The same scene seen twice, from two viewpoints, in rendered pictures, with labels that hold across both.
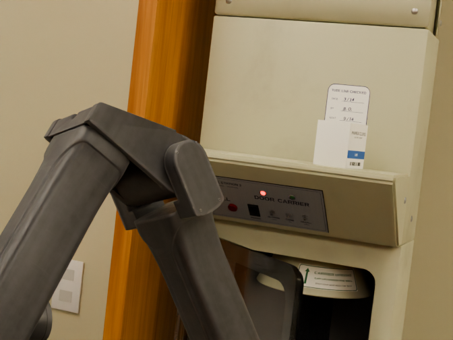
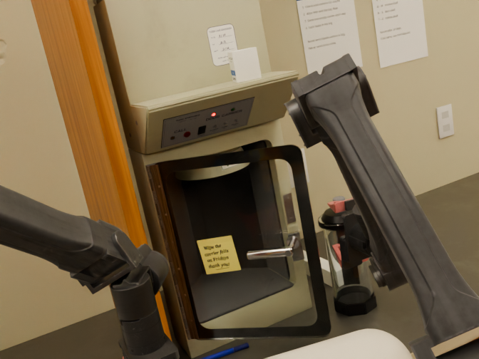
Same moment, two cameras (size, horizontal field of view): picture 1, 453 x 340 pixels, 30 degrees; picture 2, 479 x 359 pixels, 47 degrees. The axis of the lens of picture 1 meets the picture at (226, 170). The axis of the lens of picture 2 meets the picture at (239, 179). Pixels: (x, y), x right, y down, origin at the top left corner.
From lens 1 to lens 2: 77 cm
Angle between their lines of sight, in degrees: 45
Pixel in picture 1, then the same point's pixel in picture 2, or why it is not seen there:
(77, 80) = not seen: outside the picture
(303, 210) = (236, 115)
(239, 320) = not seen: hidden behind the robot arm
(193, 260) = not seen: hidden behind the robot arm
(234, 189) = (193, 120)
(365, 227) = (271, 111)
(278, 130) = (183, 71)
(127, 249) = (132, 196)
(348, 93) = (220, 31)
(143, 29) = (82, 21)
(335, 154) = (251, 71)
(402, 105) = (254, 29)
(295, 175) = (241, 92)
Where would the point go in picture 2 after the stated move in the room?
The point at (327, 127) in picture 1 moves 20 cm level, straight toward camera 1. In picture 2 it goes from (240, 55) to (316, 43)
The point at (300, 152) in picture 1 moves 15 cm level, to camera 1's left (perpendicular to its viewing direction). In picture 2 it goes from (203, 81) to (145, 96)
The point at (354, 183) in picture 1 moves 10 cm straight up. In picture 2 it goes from (276, 83) to (267, 32)
